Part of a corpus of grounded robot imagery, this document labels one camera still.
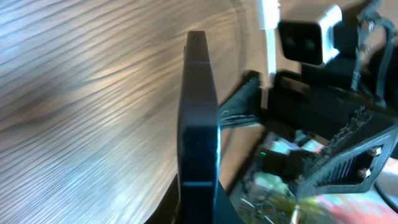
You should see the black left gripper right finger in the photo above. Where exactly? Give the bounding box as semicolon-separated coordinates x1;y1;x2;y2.
214;182;244;224

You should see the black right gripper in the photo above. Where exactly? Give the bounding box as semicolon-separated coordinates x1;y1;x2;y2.
219;70;397;199

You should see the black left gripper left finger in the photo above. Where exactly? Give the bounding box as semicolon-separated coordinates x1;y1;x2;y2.
144;174;179;224

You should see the Galaxy S24 smartphone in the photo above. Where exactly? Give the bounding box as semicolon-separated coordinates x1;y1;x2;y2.
177;31;221;224

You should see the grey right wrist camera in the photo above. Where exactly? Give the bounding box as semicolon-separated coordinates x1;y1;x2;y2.
278;3;343;67

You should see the white power strip cord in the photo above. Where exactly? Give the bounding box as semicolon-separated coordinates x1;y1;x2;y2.
256;0;280;108

